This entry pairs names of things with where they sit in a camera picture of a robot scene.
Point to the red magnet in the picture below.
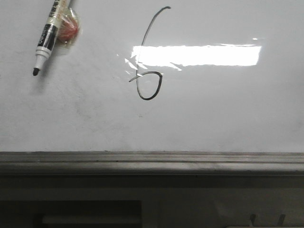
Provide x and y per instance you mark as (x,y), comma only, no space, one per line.
(68,32)

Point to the black white whiteboard marker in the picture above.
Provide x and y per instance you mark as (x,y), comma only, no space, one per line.
(49,34)

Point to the white whiteboard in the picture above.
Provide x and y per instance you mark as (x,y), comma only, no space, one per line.
(156,75)

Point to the grey metal whiteboard tray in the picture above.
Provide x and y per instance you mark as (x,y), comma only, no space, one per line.
(151,163)

